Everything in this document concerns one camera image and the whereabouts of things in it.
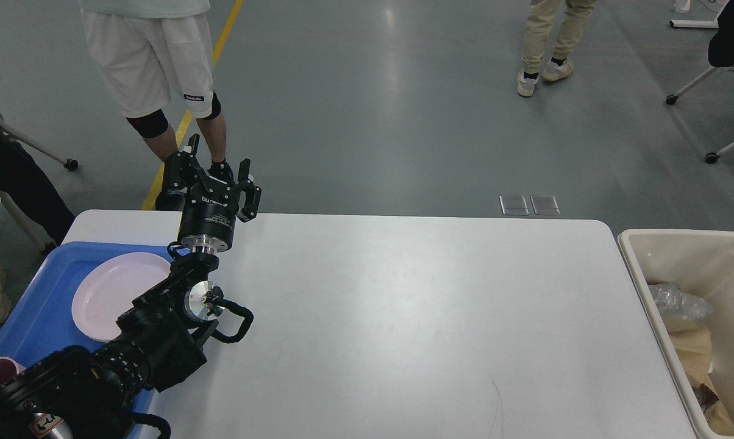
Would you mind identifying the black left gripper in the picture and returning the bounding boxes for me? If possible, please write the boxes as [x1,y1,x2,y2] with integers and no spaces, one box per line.
[162,134,262,254]

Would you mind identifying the pink plastic plate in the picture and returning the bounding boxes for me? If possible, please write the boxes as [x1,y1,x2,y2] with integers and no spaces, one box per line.
[71,252,170,342]

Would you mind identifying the silver foil bag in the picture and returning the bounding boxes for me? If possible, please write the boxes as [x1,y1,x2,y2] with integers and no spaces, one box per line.
[649,282,714,332]

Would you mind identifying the brown paper bag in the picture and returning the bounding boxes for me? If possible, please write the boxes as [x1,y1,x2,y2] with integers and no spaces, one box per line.
[665,319,715,391]

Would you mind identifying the crushed red soda can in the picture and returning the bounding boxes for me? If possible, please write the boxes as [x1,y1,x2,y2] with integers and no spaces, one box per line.
[693,383,720,413]

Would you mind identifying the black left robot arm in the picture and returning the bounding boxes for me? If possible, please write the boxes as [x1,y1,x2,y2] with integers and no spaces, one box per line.
[0,134,262,438]

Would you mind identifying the person in white shorts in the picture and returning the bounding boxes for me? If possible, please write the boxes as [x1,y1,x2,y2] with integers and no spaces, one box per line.
[78,1,233,181]

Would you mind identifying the white folding table leg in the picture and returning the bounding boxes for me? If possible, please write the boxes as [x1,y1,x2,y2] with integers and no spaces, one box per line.
[0,191,55,255]

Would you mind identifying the blue plastic tray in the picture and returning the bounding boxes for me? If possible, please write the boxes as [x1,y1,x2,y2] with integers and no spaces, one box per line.
[0,241,191,439]

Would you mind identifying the metal floor plate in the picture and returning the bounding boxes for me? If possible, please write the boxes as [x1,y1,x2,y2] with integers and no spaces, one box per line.
[530,195,560,216]
[499,195,530,216]

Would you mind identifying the rolling chair base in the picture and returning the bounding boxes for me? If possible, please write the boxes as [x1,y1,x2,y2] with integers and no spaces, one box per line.
[666,0,734,165]

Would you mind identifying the beige plastic bin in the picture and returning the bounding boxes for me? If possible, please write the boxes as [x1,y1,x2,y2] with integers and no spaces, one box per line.
[618,229,734,438]

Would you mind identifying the person in black at right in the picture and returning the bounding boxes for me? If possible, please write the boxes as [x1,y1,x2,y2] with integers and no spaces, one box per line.
[707,1,734,68]

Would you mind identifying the grey office chair frame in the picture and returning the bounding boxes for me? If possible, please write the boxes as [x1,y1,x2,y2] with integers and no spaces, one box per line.
[0,61,80,171]

